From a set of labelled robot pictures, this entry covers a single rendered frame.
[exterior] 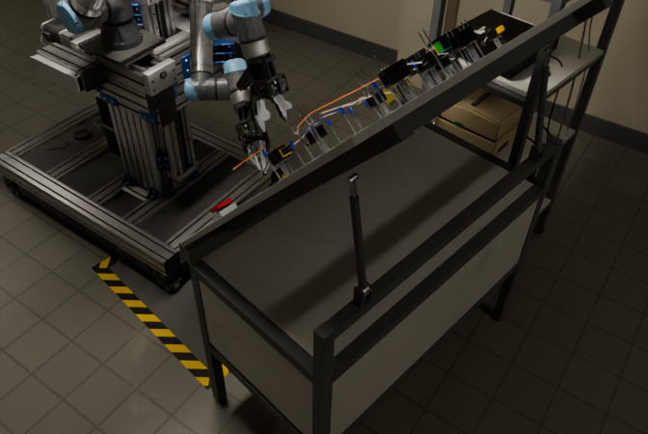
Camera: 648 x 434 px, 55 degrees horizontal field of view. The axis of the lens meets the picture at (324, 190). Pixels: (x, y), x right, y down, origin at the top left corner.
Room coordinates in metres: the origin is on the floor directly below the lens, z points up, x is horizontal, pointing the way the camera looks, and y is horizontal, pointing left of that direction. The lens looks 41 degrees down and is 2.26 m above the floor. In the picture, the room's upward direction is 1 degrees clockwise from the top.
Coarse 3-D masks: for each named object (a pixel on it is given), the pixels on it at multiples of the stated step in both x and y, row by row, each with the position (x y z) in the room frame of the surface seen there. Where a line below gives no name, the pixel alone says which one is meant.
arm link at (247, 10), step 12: (240, 0) 1.58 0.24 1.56; (252, 0) 1.57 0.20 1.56; (240, 12) 1.54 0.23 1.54; (252, 12) 1.55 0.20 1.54; (228, 24) 1.56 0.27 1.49; (240, 24) 1.53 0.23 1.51; (252, 24) 1.53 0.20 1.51; (240, 36) 1.53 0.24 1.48; (252, 36) 1.52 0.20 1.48; (264, 36) 1.54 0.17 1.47
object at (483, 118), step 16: (480, 96) 2.25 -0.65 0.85; (496, 96) 2.25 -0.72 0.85; (448, 112) 2.21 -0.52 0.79; (464, 112) 2.16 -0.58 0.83; (480, 112) 2.13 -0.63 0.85; (496, 112) 2.14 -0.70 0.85; (512, 112) 2.16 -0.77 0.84; (448, 128) 2.20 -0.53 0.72; (464, 128) 2.16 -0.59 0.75; (480, 128) 2.11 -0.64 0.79; (496, 128) 2.06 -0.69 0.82; (512, 128) 2.18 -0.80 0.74; (480, 144) 2.09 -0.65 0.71; (496, 144) 2.06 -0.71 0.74
